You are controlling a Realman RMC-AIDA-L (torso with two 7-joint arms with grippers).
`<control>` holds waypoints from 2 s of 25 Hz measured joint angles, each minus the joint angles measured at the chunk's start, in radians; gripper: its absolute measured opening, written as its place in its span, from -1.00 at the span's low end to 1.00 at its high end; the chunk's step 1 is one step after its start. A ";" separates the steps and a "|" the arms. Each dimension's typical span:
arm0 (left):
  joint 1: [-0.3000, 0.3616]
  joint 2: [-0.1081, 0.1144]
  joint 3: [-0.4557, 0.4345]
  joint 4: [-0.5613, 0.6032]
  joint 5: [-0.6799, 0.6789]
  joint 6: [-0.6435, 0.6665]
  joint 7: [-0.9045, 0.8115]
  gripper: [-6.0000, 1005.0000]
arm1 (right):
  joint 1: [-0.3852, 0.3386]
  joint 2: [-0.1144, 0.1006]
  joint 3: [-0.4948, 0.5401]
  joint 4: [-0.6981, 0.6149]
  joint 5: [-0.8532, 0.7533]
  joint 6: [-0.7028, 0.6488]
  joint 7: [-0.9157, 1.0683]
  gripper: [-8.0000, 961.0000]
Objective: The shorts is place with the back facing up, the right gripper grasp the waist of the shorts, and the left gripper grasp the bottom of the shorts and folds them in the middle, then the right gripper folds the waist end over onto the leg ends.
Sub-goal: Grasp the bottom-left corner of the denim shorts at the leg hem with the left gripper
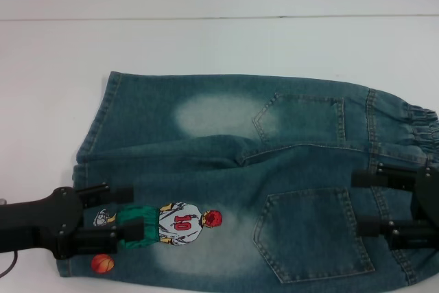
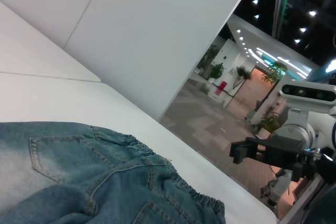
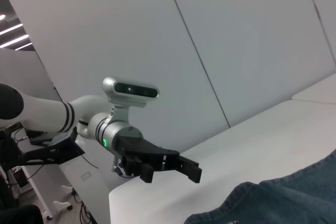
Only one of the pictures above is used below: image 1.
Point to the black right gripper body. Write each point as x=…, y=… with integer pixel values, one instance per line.
x=430, y=197

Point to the blue denim shorts with print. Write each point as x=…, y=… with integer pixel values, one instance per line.
x=281, y=155

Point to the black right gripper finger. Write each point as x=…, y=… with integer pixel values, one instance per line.
x=384, y=178
x=411, y=234

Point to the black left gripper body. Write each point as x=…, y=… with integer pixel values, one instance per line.
x=41, y=224

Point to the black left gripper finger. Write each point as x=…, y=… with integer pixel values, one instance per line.
x=99, y=238
x=106, y=195

